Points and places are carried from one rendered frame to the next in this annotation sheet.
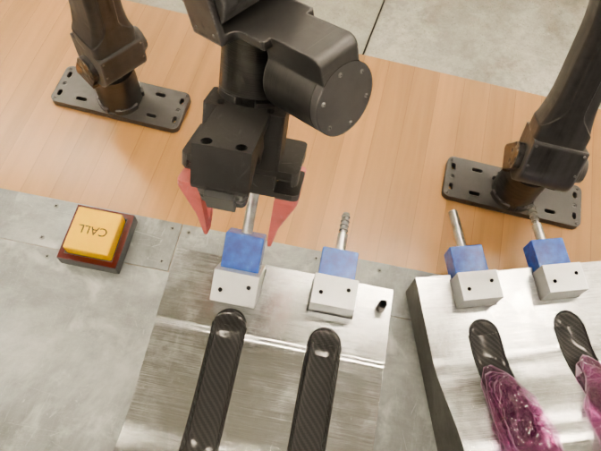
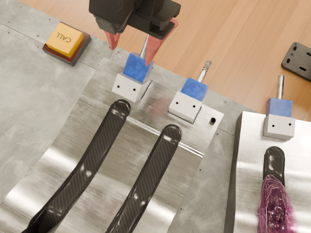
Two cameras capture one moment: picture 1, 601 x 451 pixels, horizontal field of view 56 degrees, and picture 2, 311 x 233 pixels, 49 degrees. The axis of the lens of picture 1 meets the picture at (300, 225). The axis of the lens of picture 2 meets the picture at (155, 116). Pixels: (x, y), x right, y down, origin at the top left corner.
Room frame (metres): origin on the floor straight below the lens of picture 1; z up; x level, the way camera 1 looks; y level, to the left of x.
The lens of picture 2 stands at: (0.01, -0.09, 1.49)
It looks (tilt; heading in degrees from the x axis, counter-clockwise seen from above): 73 degrees down; 28
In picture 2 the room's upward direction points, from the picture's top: 5 degrees counter-clockwise
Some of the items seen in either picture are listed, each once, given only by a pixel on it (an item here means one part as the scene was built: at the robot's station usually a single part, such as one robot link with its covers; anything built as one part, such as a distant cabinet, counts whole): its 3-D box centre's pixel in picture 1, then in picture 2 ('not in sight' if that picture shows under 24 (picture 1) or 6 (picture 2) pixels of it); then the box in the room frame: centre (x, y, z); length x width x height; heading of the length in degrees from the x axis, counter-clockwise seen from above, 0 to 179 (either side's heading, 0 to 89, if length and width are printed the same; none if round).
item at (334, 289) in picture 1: (338, 261); (195, 88); (0.26, -0.05, 0.89); 0.13 x 0.05 x 0.05; 176
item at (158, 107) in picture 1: (116, 83); not in sight; (0.52, 0.29, 0.84); 0.20 x 0.07 x 0.08; 83
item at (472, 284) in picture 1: (464, 256); (278, 106); (0.30, -0.21, 0.86); 0.13 x 0.05 x 0.05; 13
